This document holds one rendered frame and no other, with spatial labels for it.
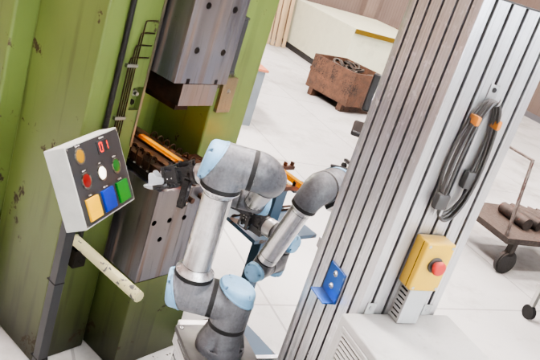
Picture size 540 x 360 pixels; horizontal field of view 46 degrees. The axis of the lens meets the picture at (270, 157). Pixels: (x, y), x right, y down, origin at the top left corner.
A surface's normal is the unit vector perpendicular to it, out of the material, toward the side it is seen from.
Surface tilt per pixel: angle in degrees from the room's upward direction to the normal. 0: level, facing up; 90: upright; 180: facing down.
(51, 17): 90
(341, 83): 90
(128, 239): 90
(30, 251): 90
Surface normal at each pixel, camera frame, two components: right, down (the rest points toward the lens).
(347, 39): -0.88, -0.12
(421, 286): 0.37, 0.41
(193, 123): -0.63, 0.07
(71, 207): -0.27, 0.24
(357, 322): 0.30, -0.90
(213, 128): 0.72, 0.43
